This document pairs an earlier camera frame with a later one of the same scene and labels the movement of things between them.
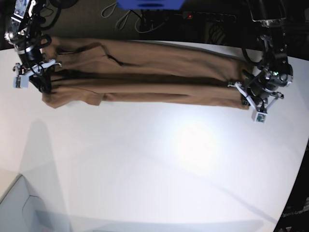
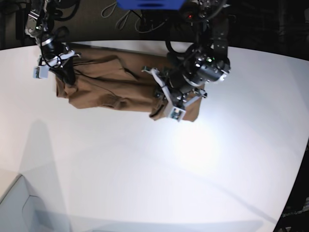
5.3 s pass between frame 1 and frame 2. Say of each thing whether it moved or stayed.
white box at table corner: stayed
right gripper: moved
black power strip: stayed
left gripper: moved
